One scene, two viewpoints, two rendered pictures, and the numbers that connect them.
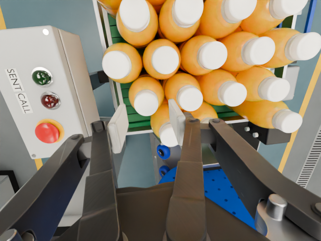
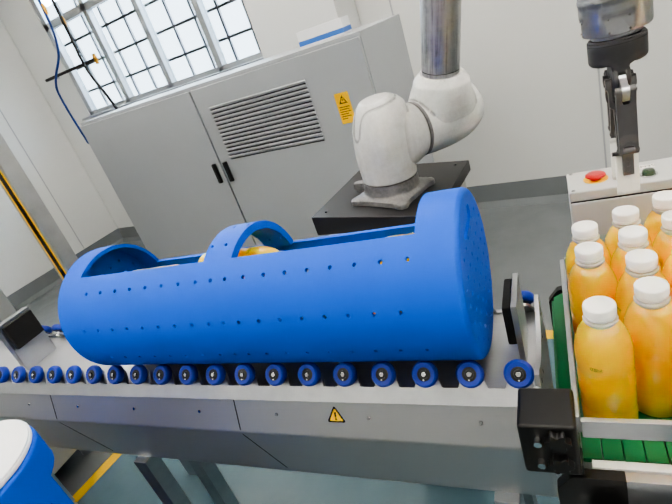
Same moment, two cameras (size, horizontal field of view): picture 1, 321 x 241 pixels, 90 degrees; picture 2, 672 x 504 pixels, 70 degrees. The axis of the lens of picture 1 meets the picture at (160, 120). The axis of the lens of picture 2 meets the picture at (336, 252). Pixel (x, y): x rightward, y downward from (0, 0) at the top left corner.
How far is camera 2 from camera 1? 85 cm
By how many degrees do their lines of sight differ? 59
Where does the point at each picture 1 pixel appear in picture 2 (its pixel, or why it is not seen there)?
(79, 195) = not seen: hidden behind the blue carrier
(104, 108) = not seen: hidden behind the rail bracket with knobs
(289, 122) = (600, 301)
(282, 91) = (650, 287)
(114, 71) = (659, 195)
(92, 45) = not seen: outside the picture
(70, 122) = (604, 185)
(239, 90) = (647, 256)
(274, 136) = (536, 398)
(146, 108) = (621, 211)
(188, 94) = (638, 229)
